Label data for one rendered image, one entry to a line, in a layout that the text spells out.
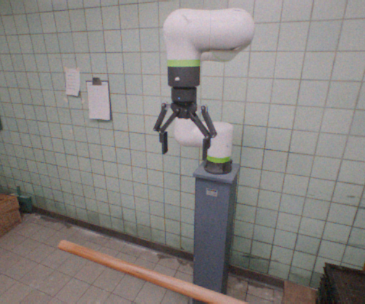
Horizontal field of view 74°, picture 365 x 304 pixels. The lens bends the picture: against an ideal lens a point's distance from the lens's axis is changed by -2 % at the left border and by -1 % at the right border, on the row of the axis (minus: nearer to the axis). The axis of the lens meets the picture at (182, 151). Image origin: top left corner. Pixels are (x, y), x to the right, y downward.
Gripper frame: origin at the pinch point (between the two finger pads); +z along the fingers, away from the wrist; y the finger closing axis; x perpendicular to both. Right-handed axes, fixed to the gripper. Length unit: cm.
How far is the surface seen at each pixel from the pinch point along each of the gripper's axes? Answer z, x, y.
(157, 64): -22, -96, 59
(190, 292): 26.7, 25.7, -11.7
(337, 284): 62, -27, -59
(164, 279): 26.2, 25.1, -4.1
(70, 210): 130, -93, 172
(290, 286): 90, -44, -45
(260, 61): -25, -96, -11
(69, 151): 58, -94, 157
